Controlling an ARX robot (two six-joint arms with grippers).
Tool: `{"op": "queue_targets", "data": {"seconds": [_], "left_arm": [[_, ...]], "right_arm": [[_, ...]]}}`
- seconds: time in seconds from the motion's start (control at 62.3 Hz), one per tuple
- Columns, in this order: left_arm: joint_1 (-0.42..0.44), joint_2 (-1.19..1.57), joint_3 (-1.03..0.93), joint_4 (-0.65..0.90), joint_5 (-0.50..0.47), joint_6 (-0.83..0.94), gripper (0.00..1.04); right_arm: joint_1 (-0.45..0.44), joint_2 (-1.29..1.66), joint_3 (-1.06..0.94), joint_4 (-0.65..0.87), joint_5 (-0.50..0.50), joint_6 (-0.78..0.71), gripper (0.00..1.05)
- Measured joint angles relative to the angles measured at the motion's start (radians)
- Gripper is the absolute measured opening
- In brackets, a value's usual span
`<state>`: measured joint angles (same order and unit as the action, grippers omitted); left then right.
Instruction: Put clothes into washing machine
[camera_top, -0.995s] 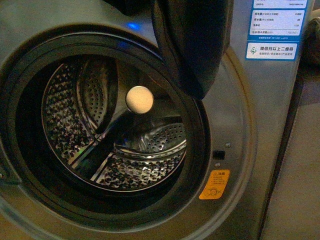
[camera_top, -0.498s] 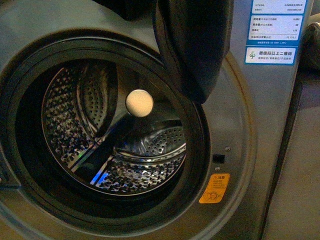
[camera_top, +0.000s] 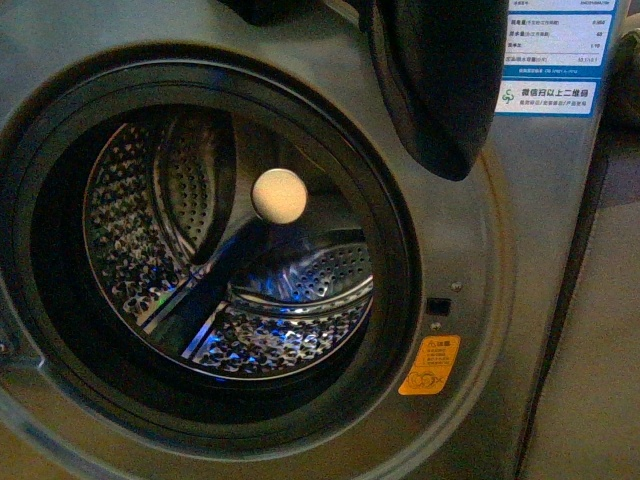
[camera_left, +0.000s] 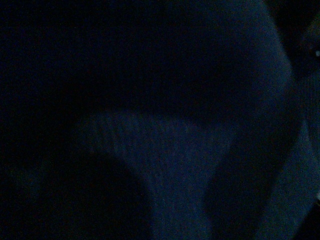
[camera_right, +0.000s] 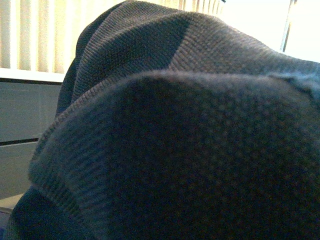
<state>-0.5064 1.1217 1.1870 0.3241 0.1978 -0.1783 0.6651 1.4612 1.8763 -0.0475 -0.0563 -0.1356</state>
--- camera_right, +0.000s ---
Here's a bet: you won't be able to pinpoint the dark navy knit garment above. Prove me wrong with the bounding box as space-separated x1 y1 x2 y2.
4 0 320 240

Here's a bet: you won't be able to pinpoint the grey low cabinet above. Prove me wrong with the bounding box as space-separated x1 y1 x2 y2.
0 80 61 199

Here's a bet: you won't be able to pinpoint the cream vertical window blinds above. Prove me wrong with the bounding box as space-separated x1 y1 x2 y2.
0 0 226 76

